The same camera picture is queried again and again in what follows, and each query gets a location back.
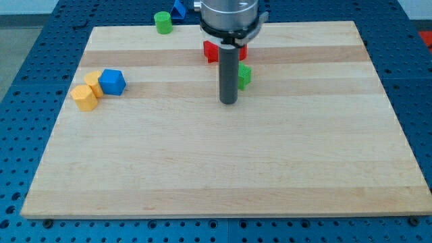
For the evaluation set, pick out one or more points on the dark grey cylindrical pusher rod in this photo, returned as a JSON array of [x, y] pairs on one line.
[[228, 75]]

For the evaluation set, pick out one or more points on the green star block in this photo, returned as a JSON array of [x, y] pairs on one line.
[[244, 76]]

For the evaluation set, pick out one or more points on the red circle block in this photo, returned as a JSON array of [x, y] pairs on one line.
[[211, 52]]

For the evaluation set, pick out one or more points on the blue triangle block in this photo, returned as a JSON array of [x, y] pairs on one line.
[[178, 11]]

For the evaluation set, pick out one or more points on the green cylinder block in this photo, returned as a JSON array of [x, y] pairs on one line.
[[163, 22]]

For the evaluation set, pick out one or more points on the light wooden board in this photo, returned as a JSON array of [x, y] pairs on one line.
[[313, 134]]

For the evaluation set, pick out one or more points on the blue cube block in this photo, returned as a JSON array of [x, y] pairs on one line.
[[112, 82]]

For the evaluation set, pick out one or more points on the yellow cylinder block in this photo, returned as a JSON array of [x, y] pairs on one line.
[[92, 79]]

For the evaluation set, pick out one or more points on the yellow hexagon block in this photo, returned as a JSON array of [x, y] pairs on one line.
[[84, 97]]

